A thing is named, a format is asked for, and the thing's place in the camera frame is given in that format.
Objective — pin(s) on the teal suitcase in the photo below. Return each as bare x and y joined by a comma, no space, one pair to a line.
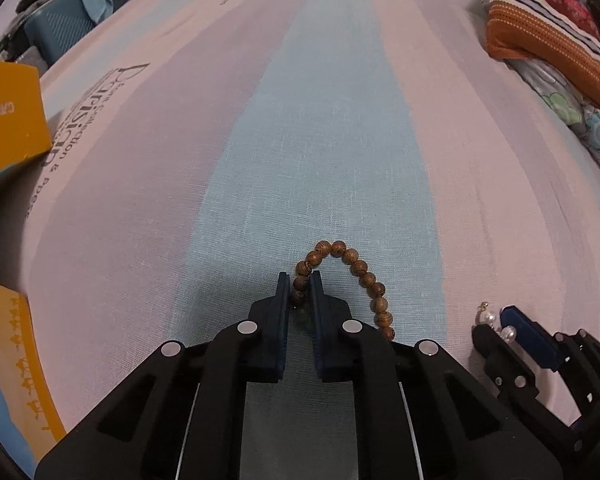
58,26

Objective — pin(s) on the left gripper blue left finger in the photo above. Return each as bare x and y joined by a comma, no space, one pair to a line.
279,324

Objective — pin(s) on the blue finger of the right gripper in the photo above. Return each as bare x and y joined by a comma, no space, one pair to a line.
531,336
502,365

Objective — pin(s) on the blue yellow cardboard box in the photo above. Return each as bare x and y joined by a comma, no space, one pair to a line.
29,423

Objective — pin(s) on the striped red orange pillow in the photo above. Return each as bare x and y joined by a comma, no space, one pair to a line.
560,32

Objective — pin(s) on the white pearl earrings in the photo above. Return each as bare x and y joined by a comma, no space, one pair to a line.
485,316

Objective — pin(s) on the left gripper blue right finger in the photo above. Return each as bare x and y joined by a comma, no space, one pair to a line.
321,323

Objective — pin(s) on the floral quilt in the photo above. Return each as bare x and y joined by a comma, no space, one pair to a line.
576,111

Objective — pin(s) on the dark clothes pile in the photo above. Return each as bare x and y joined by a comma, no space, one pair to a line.
14,40

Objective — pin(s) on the striped bed sheet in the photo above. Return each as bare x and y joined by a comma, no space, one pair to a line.
203,146

